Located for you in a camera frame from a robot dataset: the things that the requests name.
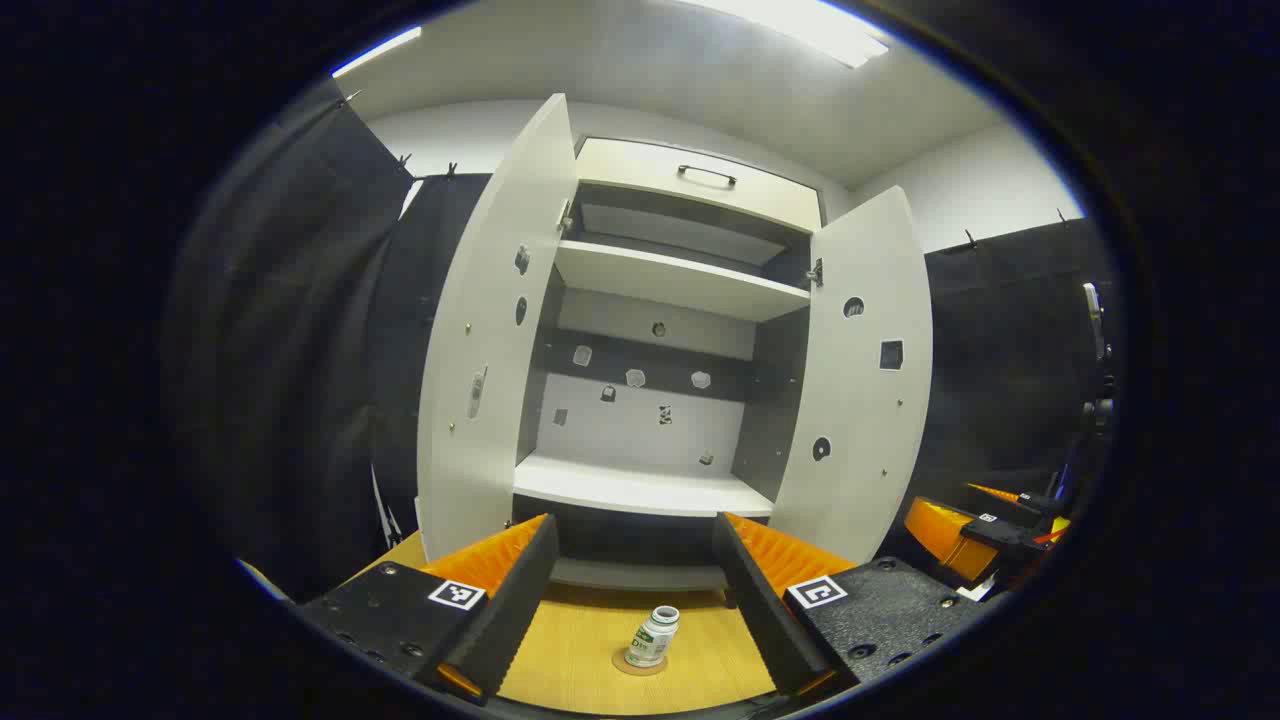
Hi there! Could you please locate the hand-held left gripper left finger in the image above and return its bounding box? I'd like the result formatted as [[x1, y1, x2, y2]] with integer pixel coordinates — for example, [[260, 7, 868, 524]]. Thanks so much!
[[295, 513, 561, 706]]

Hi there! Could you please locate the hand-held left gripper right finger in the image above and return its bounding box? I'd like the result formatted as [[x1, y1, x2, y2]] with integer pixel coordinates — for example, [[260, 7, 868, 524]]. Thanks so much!
[[712, 512, 991, 699]]

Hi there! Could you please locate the white medicine bottle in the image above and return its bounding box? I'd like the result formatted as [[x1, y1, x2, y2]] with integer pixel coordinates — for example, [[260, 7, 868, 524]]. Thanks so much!
[[625, 605, 681, 669]]

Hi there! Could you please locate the white cabinet door black handle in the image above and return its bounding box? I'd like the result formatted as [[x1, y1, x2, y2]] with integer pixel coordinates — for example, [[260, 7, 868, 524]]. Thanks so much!
[[768, 185, 934, 566]]

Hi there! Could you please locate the white and grey cabinet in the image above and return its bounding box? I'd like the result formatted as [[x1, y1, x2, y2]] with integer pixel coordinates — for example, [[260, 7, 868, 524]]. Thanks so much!
[[513, 137, 826, 591]]

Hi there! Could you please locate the grey device on stand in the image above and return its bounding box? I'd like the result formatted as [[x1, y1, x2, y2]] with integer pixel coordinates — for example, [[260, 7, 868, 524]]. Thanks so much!
[[1082, 282, 1116, 436]]

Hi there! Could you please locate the white cabinet door with hinges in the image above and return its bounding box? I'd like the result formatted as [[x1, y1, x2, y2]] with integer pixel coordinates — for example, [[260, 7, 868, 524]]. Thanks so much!
[[415, 93, 579, 563]]

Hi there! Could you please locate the wide ceiling light panel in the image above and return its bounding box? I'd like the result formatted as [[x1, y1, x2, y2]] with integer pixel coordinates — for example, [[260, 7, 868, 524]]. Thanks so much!
[[680, 0, 891, 69]]

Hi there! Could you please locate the white drawer with black handle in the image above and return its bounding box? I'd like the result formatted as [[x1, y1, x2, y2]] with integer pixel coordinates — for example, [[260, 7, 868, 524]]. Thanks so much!
[[575, 138, 823, 233]]

